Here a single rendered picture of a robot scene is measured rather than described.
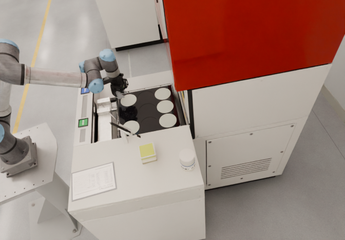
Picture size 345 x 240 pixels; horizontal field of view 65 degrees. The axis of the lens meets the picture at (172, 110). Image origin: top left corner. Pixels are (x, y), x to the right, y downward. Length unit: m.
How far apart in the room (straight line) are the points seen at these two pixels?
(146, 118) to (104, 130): 0.25
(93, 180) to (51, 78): 0.51
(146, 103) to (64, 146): 1.37
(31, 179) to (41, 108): 1.68
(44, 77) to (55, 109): 1.88
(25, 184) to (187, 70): 1.09
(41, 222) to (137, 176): 1.37
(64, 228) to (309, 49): 2.07
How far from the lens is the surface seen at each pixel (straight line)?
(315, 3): 1.20
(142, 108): 1.64
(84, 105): 1.70
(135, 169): 1.34
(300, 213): 2.35
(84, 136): 1.55
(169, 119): 1.56
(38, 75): 1.35
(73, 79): 1.37
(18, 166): 1.74
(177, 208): 1.47
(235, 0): 1.04
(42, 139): 1.85
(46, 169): 1.71
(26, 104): 3.46
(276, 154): 2.02
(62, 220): 2.47
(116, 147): 1.43
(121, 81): 1.57
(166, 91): 1.71
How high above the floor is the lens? 2.12
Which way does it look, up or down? 50 degrees down
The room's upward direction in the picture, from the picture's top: 9 degrees counter-clockwise
